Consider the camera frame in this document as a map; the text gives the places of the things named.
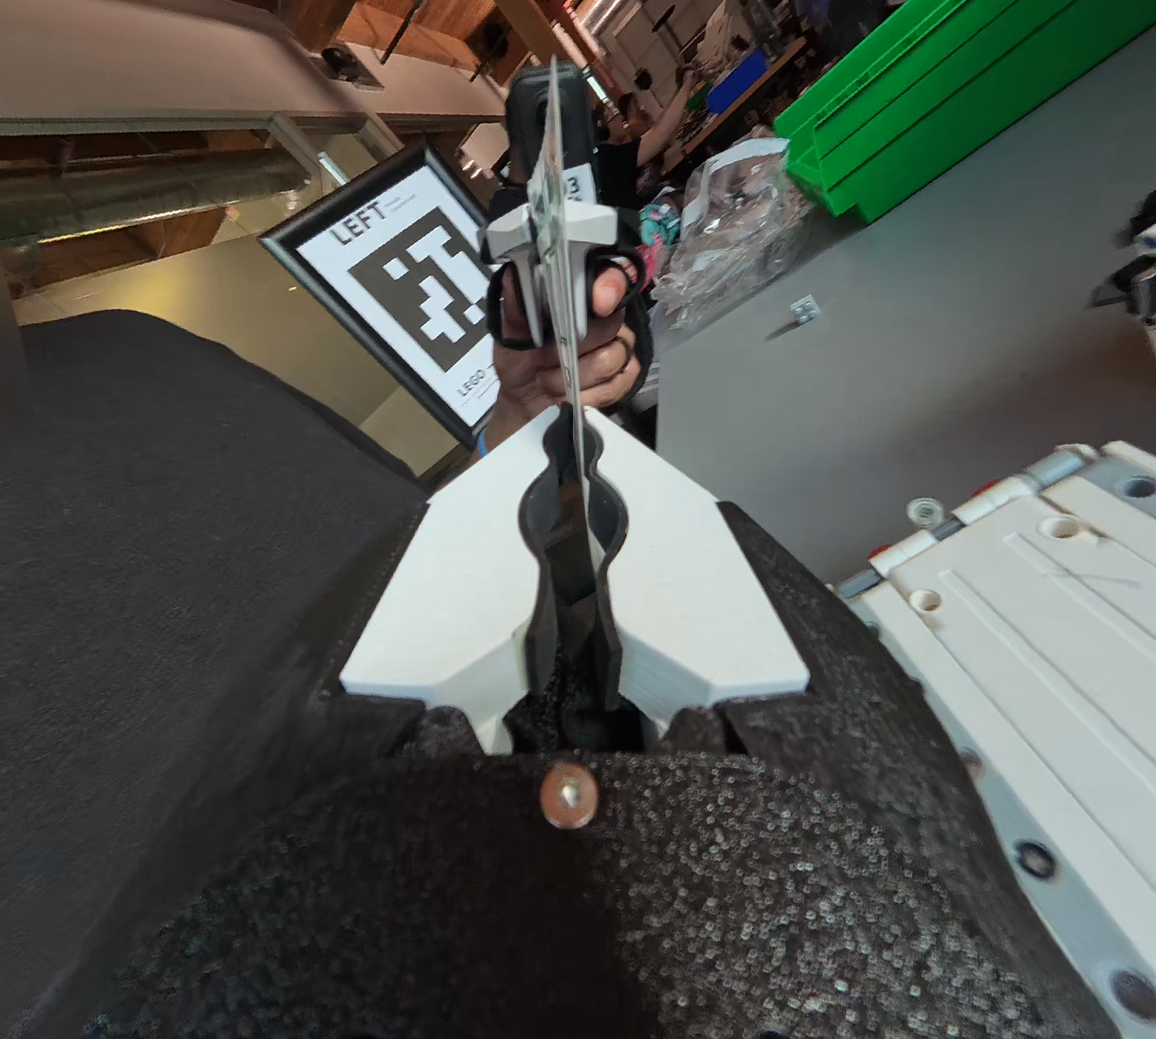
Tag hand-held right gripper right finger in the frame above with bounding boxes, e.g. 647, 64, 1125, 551
578, 406, 811, 735

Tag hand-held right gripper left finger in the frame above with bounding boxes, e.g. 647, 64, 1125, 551
338, 406, 581, 757

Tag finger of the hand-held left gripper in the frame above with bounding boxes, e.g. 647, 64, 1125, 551
561, 203, 622, 335
478, 201, 550, 346

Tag white sticker sheet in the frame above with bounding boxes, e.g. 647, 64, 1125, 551
526, 56, 602, 606

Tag white lego model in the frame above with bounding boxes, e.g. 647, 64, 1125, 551
832, 439, 1156, 1039

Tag black and white lego piece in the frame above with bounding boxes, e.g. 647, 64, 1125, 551
1091, 187, 1156, 328

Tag person's left hand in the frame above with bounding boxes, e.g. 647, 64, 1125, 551
492, 257, 644, 439

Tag colourful floral fabric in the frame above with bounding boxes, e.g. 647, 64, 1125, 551
639, 187, 692, 247

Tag black framed marker sign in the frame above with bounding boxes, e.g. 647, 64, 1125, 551
258, 142, 509, 450

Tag clear plastic bags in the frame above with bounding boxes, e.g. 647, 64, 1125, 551
647, 138, 816, 333

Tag blue storage bin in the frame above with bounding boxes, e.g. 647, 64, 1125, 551
705, 49, 770, 115

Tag green plastic bins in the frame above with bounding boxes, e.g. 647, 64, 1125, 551
773, 0, 1156, 225

